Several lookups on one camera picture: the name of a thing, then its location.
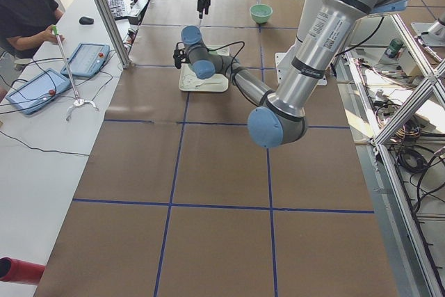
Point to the near blue teach pendant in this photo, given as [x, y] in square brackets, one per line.
[38, 92]

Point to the cream bear print tray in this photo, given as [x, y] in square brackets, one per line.
[208, 83]

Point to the far blue teach pendant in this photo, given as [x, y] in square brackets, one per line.
[87, 59]

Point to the grabber stick with green handle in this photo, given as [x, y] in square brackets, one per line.
[78, 101]

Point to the green bowl with ice cubes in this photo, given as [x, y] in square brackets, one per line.
[261, 13]

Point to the person in black shirt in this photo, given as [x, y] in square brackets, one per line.
[27, 24]

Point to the blue teach pendant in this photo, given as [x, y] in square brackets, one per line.
[38, 92]
[87, 59]

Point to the black keyboard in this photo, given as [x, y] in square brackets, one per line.
[118, 9]

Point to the red cylinder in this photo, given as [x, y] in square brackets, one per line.
[21, 272]

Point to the black computer mouse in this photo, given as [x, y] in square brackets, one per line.
[85, 20]

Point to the aluminium frame post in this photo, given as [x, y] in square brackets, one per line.
[113, 32]

